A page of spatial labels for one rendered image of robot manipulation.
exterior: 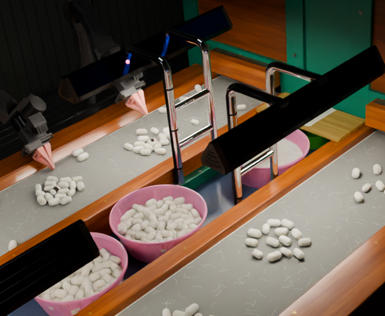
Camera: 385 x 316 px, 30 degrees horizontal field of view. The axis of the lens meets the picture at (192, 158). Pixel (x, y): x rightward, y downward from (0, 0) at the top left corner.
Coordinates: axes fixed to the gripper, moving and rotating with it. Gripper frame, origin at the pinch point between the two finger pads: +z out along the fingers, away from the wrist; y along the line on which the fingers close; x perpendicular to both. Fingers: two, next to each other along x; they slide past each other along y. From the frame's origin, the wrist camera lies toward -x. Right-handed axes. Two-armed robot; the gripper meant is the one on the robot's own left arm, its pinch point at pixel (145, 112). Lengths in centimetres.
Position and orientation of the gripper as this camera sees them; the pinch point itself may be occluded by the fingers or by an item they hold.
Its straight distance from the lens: 235.7
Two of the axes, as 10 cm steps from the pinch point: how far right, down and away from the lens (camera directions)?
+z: 5.9, 7.9, -1.5
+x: -3.8, 4.3, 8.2
